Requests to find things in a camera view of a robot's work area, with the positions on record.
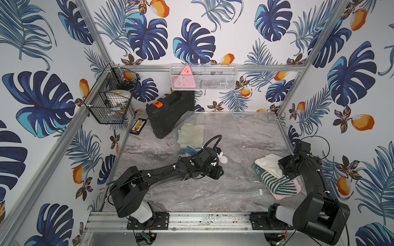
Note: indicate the green striped folded towel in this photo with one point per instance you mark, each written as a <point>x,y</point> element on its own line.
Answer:
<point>279,187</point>

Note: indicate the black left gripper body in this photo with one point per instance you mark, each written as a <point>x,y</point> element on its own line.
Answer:
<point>217,171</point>

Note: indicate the clear wall-mounted tray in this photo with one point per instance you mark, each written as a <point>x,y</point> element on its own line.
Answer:
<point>210,76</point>

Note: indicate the pink triangle object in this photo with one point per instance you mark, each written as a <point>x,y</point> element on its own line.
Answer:
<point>184,80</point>

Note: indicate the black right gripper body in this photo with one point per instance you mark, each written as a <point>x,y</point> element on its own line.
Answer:
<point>284,163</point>

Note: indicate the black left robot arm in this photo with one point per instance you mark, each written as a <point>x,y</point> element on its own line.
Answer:
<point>128,191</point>

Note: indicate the aluminium front rail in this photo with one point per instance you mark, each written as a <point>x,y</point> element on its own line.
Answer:
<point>182,222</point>

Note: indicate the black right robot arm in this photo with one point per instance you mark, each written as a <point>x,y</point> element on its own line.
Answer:
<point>320,215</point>

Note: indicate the white towel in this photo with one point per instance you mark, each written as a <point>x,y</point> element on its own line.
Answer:
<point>270,163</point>

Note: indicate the white round bag valve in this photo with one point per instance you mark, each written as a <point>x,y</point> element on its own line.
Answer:
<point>223,159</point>

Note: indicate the clear plastic vacuum bag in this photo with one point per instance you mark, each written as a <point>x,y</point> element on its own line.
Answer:
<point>246,138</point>

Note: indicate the black plastic tool case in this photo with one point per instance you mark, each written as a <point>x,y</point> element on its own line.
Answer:
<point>164,113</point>

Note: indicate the black wire basket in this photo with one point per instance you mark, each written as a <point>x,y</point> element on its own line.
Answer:
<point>112,96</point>

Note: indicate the small black orange box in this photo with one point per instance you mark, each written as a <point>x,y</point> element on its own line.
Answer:
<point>138,126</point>

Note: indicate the cream and teal towel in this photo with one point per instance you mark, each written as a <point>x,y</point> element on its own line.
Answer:
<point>188,151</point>

